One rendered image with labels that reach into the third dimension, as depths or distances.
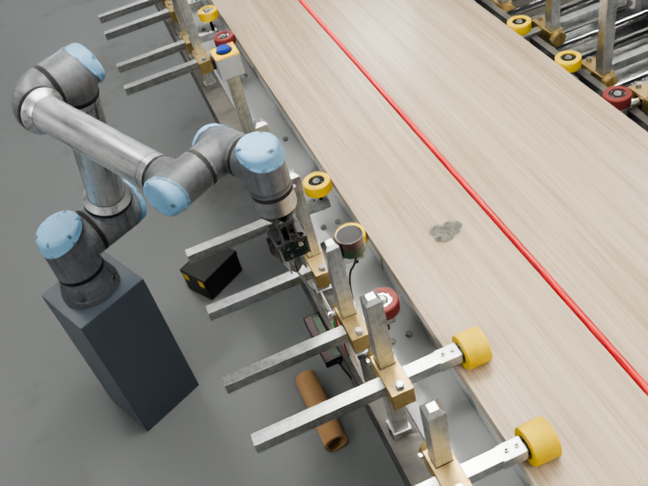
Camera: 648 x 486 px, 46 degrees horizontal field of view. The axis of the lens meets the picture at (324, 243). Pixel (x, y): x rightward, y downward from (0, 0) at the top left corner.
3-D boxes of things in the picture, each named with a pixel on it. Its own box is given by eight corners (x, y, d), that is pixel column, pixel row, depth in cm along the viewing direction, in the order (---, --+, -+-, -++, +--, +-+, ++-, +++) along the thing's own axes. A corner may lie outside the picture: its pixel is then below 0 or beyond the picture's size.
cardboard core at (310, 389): (323, 442, 250) (293, 375, 271) (327, 454, 256) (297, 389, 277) (345, 432, 251) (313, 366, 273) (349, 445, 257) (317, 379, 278)
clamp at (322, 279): (317, 290, 199) (313, 277, 196) (300, 257, 209) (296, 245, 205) (338, 281, 200) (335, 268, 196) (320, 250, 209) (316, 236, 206)
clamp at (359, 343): (355, 354, 180) (351, 340, 177) (334, 315, 190) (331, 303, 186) (376, 344, 181) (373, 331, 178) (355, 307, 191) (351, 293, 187)
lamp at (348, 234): (356, 310, 180) (340, 247, 166) (347, 294, 184) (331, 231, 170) (379, 300, 181) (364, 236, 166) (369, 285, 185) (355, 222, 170)
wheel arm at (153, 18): (108, 42, 322) (104, 33, 319) (106, 39, 324) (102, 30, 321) (204, 8, 328) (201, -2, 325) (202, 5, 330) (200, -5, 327)
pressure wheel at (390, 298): (379, 346, 184) (372, 315, 176) (366, 323, 189) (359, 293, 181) (409, 333, 185) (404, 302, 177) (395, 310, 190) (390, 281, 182)
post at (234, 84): (263, 196, 248) (225, 78, 217) (258, 187, 251) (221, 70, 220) (276, 190, 248) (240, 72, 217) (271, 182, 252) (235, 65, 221)
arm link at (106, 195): (81, 229, 248) (17, 56, 185) (121, 198, 256) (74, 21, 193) (113, 256, 243) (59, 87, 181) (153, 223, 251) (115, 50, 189)
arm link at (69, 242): (46, 272, 241) (20, 232, 229) (89, 238, 249) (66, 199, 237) (73, 290, 233) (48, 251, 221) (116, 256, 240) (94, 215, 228)
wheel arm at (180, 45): (121, 75, 306) (117, 66, 303) (119, 71, 309) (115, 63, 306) (221, 39, 312) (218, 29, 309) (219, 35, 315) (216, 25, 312)
